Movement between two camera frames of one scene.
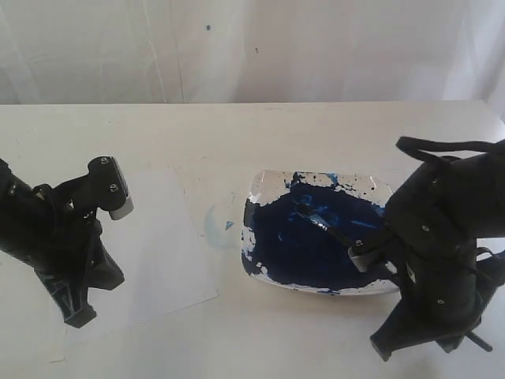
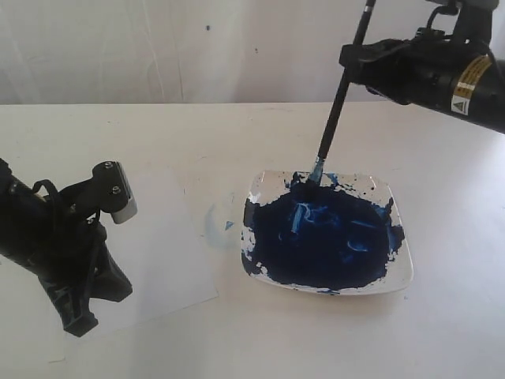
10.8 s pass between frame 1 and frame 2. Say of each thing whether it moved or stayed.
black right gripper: moved
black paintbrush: moved
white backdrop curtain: stayed
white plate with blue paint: stayed
